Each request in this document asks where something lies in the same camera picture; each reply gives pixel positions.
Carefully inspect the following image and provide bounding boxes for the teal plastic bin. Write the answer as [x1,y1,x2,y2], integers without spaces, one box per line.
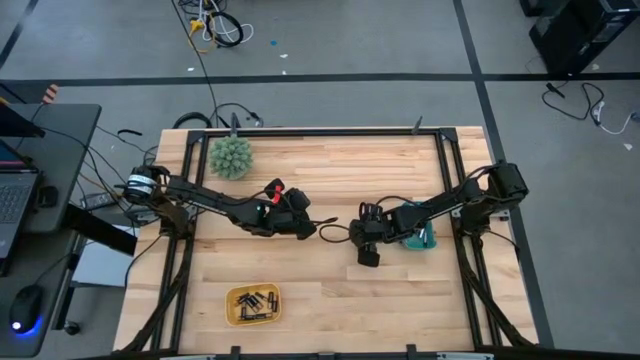
[399,201,439,252]

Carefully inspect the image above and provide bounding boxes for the yellow plastic bin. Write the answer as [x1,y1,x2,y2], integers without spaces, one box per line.
[224,282,283,328]

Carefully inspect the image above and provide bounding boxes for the green potted artificial plant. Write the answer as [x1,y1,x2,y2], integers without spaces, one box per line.
[208,134,255,181]

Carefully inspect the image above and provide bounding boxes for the black desk leg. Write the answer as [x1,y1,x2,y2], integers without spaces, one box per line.
[64,202,139,257]

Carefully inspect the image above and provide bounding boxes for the black power supply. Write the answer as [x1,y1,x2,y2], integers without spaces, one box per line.
[79,192,120,211]

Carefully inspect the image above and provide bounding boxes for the white panel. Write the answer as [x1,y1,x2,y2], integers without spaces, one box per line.
[71,223,137,290]

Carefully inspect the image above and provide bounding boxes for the black desk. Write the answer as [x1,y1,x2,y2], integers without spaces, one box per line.
[0,102,104,359]

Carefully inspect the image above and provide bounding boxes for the small black desk device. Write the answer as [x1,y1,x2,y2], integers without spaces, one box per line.
[37,184,59,209]

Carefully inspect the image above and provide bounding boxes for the black cabinet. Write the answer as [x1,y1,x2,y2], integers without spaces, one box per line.
[519,0,640,77]

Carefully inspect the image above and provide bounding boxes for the black computer mouse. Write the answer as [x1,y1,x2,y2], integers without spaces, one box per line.
[8,283,45,335]

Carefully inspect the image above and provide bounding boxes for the laptop computer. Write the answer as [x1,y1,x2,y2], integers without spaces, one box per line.
[0,139,42,260]

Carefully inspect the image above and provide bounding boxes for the black monitor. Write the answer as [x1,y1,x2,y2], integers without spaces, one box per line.
[0,102,47,139]

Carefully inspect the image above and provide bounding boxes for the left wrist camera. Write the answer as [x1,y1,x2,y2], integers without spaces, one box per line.
[285,187,312,212]

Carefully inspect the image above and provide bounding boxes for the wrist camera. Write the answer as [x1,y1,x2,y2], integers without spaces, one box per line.
[285,187,312,212]
[356,243,381,269]

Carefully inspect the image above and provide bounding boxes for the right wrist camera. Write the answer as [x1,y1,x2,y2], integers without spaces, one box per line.
[356,243,381,269]

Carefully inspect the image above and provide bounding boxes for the black aluminium table frame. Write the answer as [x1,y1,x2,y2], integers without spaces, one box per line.
[113,126,540,360]

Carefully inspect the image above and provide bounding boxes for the thick black cable loop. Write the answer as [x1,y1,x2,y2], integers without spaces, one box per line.
[172,102,265,131]

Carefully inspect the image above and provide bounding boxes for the long black floor cable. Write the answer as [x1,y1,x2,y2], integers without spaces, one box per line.
[171,0,221,129]

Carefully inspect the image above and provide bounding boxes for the coiled black cable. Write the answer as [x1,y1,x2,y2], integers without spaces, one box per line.
[209,9,245,49]

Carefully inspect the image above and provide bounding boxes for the yellow cable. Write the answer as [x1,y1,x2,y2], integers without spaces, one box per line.
[187,17,218,55]

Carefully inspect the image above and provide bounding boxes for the white floor cable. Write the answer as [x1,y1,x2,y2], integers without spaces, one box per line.
[591,99,640,137]

